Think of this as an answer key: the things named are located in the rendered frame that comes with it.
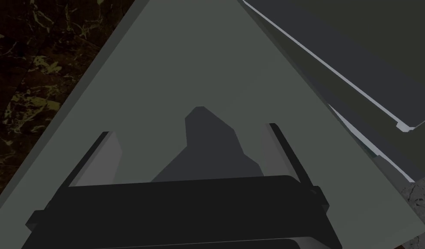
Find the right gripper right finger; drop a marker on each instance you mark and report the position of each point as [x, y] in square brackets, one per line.
[285, 155]

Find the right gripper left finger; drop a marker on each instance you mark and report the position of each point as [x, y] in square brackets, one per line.
[100, 162]

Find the dark grey cupboard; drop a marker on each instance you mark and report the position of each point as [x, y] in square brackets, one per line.
[364, 58]

